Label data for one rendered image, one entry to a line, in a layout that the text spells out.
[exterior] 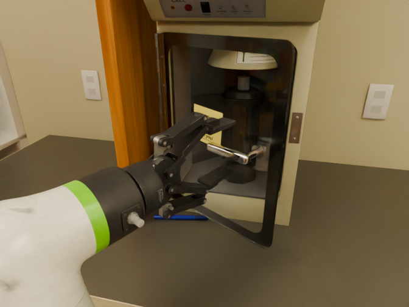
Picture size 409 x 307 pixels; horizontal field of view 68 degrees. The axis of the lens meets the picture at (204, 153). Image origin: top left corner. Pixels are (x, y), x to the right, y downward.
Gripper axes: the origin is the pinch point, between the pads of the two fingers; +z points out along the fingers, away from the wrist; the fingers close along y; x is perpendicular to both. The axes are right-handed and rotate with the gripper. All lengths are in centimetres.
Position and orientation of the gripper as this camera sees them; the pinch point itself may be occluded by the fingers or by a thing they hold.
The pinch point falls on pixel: (220, 150)
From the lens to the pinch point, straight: 55.5
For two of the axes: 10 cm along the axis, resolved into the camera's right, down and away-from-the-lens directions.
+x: -7.5, -2.8, 6.0
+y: 0.0, -9.0, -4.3
